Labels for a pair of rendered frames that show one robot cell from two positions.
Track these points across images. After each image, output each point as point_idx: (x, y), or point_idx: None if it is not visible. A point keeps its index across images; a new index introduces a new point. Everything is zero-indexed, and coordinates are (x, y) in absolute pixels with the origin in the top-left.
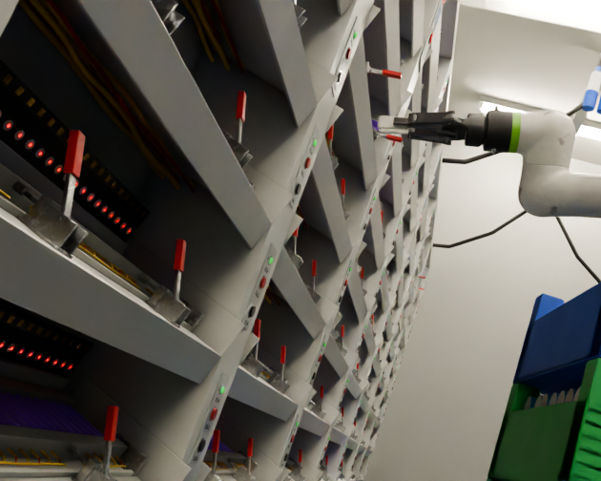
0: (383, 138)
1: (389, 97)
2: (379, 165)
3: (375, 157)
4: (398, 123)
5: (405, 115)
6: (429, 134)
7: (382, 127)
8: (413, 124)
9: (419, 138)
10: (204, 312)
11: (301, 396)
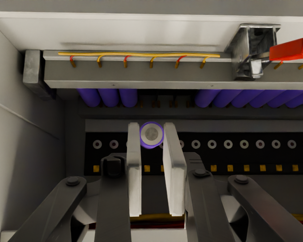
0: None
1: (169, 232)
2: None
3: (2, 86)
4: (193, 160)
5: None
6: (131, 241)
7: (173, 127)
8: (231, 181)
9: (62, 200)
10: None
11: None
